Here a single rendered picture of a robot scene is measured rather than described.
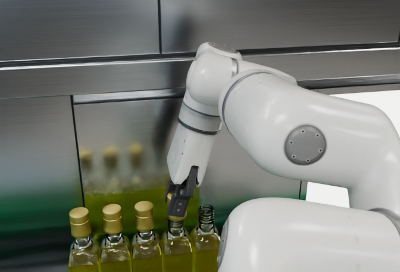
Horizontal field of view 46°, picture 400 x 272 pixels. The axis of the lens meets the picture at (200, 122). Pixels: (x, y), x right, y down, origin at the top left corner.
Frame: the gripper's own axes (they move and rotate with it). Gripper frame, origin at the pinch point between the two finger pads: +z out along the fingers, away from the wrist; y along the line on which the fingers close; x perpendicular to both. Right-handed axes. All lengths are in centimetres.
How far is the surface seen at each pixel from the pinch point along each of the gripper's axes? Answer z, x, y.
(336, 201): 2.7, 41.3, -13.7
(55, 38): -19.7, -25.8, -16.3
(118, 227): 7.4, -8.9, 0.0
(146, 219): 4.8, -4.4, 0.4
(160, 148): -3.1, -2.4, -13.3
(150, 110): -10.8, -6.2, -13.3
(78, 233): 9.4, -15.6, 0.4
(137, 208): 3.3, -6.3, -0.7
